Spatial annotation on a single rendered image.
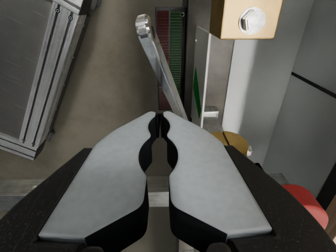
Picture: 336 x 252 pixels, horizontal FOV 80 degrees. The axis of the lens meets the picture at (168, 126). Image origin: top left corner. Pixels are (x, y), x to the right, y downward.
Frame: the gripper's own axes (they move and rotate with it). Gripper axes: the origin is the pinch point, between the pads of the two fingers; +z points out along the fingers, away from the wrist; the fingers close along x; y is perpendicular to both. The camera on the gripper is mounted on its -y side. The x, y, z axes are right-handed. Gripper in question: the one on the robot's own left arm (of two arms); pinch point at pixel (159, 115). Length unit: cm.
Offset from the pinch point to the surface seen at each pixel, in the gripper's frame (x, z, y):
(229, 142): 8.1, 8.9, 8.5
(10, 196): -20.0, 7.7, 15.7
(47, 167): -79, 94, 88
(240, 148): 9.0, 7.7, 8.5
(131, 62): -16, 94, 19
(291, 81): 27.9, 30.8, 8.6
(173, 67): 1.9, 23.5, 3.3
